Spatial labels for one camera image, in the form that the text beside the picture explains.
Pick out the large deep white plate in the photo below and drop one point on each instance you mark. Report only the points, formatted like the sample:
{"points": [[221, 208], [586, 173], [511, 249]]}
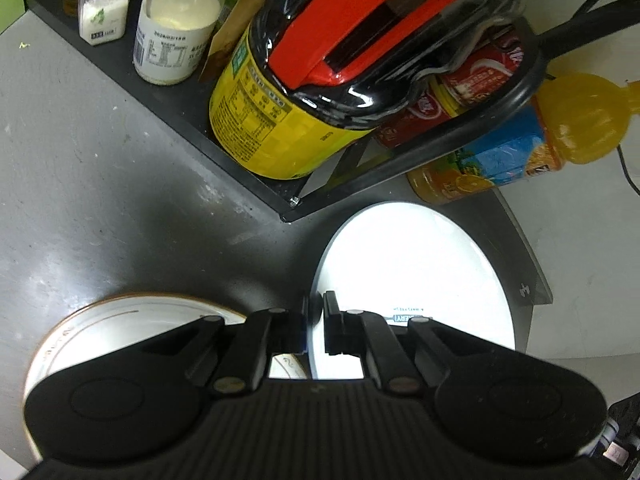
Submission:
{"points": [[410, 260]]}

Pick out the red drink can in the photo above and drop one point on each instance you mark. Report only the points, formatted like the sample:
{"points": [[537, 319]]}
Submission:
{"points": [[480, 75], [405, 125]]}

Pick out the white rimmed plate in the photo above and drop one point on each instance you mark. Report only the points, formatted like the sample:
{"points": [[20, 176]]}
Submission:
{"points": [[125, 315]]}

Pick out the black metal shelf rack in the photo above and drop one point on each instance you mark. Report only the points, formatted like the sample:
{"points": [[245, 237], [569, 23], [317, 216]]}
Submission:
{"points": [[165, 102]]}

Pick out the clear spice jar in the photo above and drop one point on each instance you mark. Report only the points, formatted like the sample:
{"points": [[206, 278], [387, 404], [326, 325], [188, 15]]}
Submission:
{"points": [[105, 15]]}

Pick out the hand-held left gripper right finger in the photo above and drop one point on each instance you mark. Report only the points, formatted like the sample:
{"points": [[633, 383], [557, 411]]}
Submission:
{"points": [[332, 325]]}

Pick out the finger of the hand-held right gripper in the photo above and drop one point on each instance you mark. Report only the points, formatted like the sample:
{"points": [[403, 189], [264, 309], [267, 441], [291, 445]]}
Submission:
{"points": [[625, 417]]}

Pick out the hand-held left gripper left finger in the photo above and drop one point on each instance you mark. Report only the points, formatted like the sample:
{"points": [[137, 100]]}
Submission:
{"points": [[260, 340]]}

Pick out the small white jar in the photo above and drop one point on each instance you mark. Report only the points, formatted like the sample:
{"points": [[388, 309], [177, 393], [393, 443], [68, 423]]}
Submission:
{"points": [[170, 45]]}

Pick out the orange juice bottle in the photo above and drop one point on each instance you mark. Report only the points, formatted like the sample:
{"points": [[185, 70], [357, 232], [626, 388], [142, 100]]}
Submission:
{"points": [[575, 125]]}

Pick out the brown spouted pouch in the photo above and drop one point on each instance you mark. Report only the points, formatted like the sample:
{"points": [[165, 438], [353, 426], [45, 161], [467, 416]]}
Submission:
{"points": [[225, 45]]}

